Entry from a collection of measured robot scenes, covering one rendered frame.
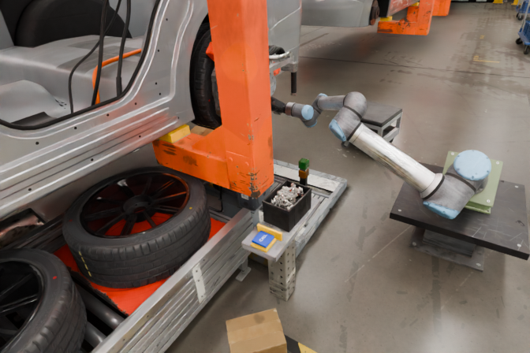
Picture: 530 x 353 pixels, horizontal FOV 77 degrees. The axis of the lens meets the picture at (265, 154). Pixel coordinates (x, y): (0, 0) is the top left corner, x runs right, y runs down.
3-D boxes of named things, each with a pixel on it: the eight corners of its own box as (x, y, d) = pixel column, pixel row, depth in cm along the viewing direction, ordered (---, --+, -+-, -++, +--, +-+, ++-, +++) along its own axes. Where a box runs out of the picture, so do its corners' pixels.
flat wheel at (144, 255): (131, 191, 208) (121, 159, 196) (229, 205, 191) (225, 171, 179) (45, 275, 153) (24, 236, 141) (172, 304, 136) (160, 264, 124)
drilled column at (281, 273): (279, 279, 177) (276, 218, 156) (296, 287, 172) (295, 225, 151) (269, 292, 170) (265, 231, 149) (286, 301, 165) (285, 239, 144)
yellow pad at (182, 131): (173, 128, 188) (172, 120, 186) (191, 133, 182) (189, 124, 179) (154, 138, 178) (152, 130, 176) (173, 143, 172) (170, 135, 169)
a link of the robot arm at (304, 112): (311, 123, 217) (306, 117, 208) (293, 119, 223) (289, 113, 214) (315, 109, 218) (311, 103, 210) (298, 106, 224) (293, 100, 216)
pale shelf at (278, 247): (289, 195, 172) (289, 189, 171) (320, 204, 164) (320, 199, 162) (241, 247, 141) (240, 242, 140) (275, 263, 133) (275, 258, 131)
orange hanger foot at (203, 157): (177, 150, 198) (166, 96, 181) (249, 173, 173) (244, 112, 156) (156, 164, 186) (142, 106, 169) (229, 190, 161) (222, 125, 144)
